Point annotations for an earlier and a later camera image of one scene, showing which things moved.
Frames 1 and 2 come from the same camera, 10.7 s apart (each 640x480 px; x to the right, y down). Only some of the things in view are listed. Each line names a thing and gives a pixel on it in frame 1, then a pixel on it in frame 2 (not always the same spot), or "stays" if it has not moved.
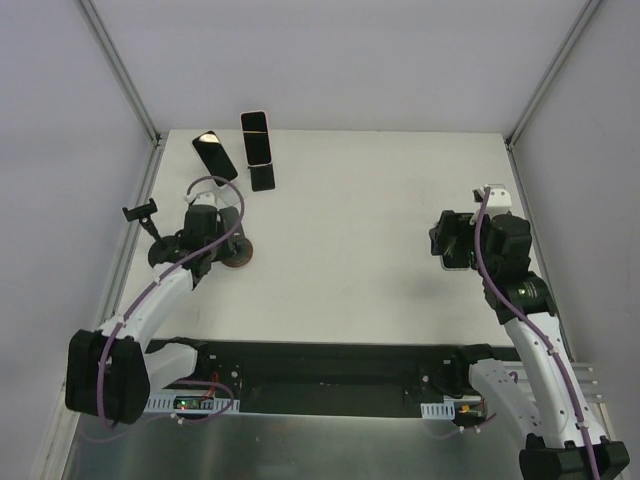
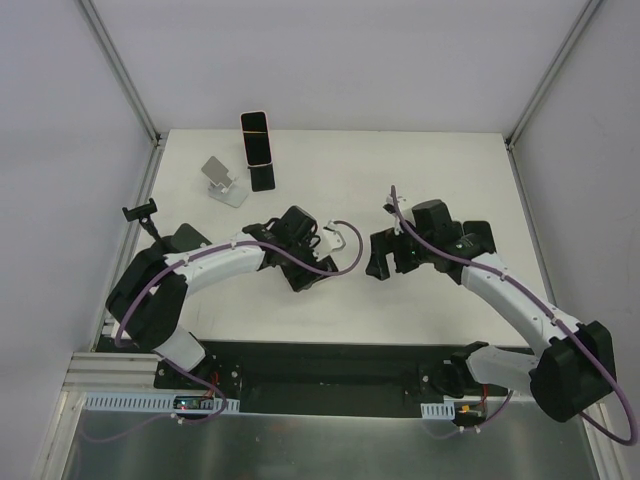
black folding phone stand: (262, 178) stays
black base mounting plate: (331, 378) stays
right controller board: (461, 408) stays
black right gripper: (454, 240) -> (392, 253)
